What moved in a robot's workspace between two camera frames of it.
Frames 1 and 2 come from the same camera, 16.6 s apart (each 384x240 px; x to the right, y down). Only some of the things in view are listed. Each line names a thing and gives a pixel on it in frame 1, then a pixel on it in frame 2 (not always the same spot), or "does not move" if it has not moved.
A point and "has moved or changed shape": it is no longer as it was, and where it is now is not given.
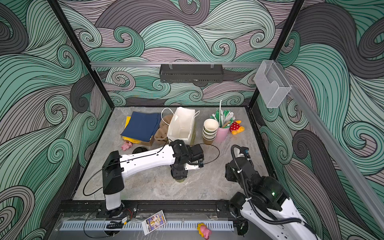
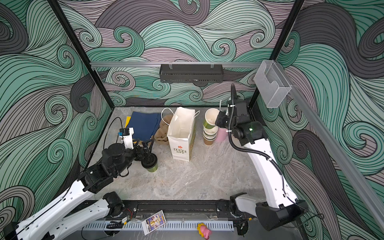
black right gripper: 230,171 → 222,121
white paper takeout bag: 182,126 does not move
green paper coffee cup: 180,180 has moved or changed shape
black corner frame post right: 258,100 does not move
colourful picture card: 153,222 does not move
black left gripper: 180,175 → 141,154
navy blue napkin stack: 142,126 does not move
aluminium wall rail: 175,65 does not move
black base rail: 96,209 does not move
